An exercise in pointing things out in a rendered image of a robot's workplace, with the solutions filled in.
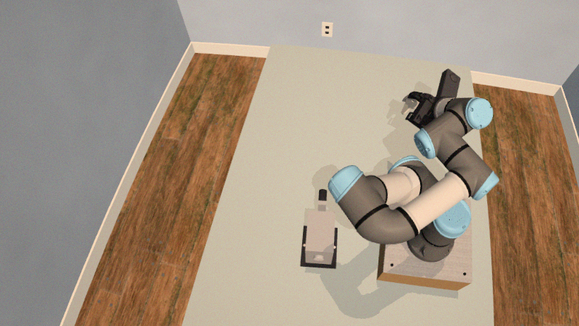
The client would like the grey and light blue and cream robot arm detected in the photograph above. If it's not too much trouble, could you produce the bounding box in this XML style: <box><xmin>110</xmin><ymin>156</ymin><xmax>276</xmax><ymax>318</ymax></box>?
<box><xmin>328</xmin><ymin>97</ymin><xmax>499</xmax><ymax>262</ymax></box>

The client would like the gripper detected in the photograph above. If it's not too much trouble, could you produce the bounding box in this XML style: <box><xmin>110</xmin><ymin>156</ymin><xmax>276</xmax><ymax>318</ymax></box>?
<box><xmin>401</xmin><ymin>91</ymin><xmax>452</xmax><ymax>129</ymax></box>

